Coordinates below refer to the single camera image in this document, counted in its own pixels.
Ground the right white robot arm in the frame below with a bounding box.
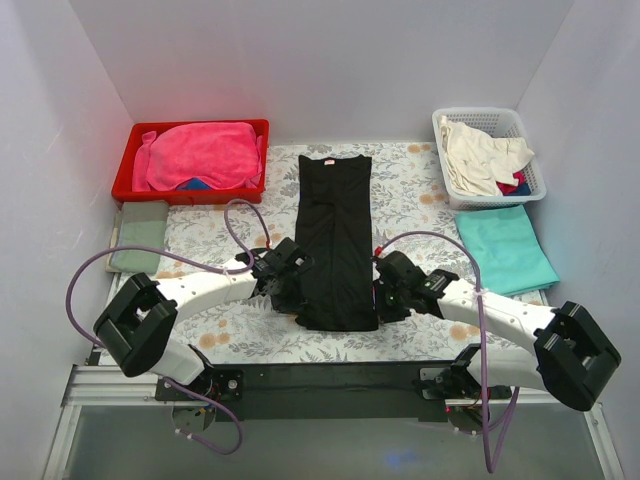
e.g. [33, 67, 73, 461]
[374, 251, 621, 411]

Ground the pink towel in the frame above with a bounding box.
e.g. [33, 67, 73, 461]
[132, 122, 265, 192]

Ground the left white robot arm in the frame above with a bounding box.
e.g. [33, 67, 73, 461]
[93, 237, 314, 397]

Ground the grey green folded shirt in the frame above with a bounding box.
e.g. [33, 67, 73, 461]
[106, 201, 169, 275]

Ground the red plastic bin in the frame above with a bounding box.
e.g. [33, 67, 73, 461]
[111, 119, 270, 205]

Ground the purple cable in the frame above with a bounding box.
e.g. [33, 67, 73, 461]
[374, 230, 521, 474]
[65, 198, 274, 455]

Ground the teal folded shirt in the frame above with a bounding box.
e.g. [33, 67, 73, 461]
[455, 205, 559, 296]

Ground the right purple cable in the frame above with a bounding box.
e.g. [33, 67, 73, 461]
[374, 230, 521, 474]

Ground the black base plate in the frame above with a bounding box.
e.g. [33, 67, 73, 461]
[154, 362, 516, 424]

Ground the white plastic basket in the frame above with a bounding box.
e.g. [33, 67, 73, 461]
[432, 107, 546, 210]

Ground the magenta cloth in basket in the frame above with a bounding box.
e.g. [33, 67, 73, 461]
[497, 170, 529, 197]

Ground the cream crumpled shirt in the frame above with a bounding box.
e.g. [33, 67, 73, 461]
[438, 115, 534, 197]

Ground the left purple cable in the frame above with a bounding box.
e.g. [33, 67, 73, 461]
[65, 198, 274, 455]

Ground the black t shirt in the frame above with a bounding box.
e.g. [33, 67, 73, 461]
[295, 155, 379, 332]

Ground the blue cloth in bin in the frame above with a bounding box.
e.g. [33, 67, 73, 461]
[177, 178, 211, 191]

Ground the aluminium rail frame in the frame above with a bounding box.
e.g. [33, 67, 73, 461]
[42, 362, 626, 480]

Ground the floral table mat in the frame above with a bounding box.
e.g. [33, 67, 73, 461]
[97, 142, 561, 369]

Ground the blue cloth in basket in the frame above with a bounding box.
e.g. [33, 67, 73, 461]
[515, 183, 531, 196]

